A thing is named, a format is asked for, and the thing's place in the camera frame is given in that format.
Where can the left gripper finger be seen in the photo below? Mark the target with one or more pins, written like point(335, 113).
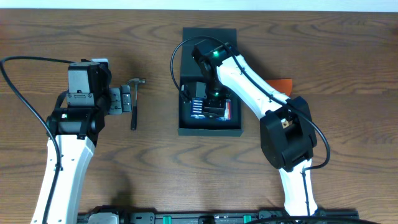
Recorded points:
point(115, 106)
point(126, 98)

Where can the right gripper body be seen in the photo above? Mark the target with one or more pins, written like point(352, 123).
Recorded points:
point(216, 94)

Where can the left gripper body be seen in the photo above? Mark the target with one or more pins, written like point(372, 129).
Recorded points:
point(115, 100)

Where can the screwdriver set blister pack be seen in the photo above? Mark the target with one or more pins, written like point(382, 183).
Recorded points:
point(196, 110)

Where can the black handled claw hammer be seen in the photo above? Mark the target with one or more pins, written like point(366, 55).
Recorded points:
point(136, 82)

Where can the orange scraper wooden handle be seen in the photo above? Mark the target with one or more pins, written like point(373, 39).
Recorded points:
point(282, 85)

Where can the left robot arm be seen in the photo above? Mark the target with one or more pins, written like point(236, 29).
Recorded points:
point(76, 121)

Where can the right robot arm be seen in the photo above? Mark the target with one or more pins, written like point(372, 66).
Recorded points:
point(287, 132)

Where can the black open gift box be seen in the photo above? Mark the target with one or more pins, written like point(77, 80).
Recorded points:
point(202, 50)

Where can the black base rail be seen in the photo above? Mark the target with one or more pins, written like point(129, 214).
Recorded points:
point(129, 215)

